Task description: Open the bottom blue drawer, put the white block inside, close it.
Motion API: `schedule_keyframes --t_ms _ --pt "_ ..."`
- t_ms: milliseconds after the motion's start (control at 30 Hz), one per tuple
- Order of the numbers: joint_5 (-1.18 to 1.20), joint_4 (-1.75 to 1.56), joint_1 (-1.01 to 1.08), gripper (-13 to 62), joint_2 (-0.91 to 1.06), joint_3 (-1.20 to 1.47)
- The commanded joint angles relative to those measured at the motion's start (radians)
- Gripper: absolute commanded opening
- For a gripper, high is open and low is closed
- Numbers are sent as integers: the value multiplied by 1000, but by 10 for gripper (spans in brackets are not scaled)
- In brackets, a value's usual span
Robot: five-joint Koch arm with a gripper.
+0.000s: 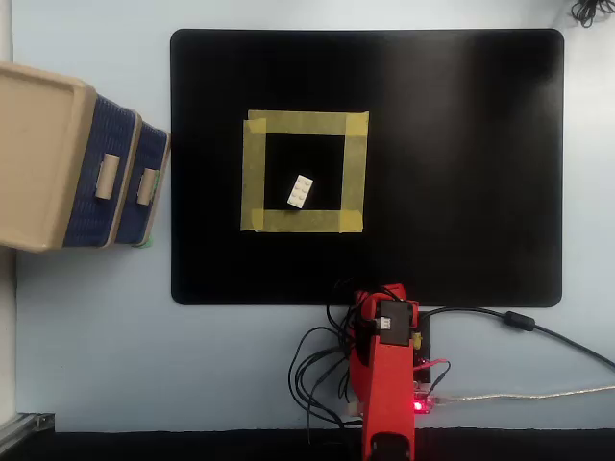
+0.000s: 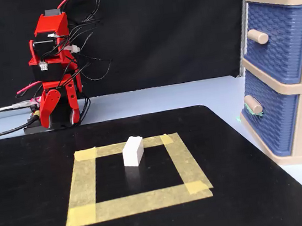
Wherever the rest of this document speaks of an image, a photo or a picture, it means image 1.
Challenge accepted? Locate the blue drawer with green-marked handle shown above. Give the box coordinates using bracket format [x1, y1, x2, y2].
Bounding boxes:
[114, 122, 171, 247]

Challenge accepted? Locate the beige drawer cabinet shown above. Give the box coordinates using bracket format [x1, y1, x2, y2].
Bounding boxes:
[0, 61, 172, 255]

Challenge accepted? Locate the short yellow tape strip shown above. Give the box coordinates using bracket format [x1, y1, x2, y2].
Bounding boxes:
[339, 133, 369, 213]

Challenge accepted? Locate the controller board with red LED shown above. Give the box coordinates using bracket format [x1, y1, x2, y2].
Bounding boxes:
[411, 391, 439, 416]

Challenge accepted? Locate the red wire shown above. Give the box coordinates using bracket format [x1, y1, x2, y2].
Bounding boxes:
[416, 359, 451, 394]

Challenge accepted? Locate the clear USB cable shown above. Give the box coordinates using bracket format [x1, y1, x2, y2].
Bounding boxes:
[430, 385, 615, 405]

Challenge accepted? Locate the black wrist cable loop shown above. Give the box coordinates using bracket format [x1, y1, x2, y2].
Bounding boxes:
[326, 277, 366, 356]

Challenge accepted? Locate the white toy brick cube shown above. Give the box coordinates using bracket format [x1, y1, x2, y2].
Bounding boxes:
[286, 174, 315, 209]

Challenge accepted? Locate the blue drawer with beige handle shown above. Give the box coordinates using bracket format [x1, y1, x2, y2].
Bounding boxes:
[63, 93, 141, 249]

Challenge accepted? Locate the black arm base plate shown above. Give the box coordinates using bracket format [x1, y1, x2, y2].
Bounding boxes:
[412, 311, 432, 385]

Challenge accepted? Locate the aluminium profile bar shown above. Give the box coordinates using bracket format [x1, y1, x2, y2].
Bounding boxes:
[0, 411, 56, 450]

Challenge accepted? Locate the black table mat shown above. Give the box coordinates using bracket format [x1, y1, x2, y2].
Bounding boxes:
[169, 28, 565, 306]

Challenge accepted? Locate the coiled black cable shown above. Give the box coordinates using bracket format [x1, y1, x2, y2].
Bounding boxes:
[570, 0, 615, 29]

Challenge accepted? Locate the black power cable with ferrite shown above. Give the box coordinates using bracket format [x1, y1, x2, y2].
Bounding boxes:
[416, 306, 615, 374]

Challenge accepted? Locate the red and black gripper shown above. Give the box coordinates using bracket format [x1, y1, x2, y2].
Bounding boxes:
[354, 282, 407, 322]

